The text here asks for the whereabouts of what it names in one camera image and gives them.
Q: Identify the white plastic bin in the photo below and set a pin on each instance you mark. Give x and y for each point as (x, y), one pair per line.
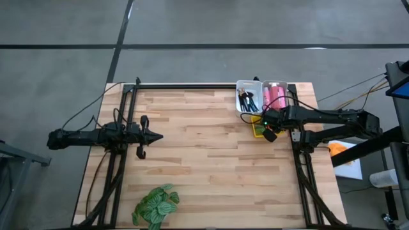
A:
(252, 84)

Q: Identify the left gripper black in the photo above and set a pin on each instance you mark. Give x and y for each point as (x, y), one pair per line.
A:
(142, 135)

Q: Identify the white paper sheet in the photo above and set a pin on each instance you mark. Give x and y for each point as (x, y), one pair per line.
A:
(350, 171)

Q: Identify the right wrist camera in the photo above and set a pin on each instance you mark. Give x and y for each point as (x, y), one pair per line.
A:
(270, 119)

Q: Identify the green leafy plant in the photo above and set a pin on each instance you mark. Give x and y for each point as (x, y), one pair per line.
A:
(156, 206)

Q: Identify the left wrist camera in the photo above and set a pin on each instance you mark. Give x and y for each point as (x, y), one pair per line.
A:
(133, 127)

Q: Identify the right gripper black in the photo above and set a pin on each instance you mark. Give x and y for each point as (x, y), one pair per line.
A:
(282, 119)

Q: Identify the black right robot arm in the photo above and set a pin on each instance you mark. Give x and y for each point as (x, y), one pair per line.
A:
(319, 115)

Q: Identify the white paper roll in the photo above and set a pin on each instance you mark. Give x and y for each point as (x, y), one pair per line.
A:
(383, 178)

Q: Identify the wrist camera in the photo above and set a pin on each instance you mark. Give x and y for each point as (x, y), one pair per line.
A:
(270, 119)
(133, 127)

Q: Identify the yellow plastic basket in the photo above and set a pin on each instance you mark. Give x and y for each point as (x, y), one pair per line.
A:
(255, 134)

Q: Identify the blue screen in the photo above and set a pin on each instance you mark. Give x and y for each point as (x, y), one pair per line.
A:
(401, 91)

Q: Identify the large fluffy black brush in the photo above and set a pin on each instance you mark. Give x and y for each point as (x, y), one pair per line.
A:
(243, 93)

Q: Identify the orange cloth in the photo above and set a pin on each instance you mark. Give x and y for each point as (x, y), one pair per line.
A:
(337, 149)

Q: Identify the black metal beam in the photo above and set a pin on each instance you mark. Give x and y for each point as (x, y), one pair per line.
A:
(374, 145)

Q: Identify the grey metal stand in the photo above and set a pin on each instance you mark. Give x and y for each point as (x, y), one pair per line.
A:
(19, 156)

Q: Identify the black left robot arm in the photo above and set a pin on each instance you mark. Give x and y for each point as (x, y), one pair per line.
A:
(83, 138)

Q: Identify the metal caster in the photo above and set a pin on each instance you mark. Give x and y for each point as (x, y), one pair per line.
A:
(388, 222)

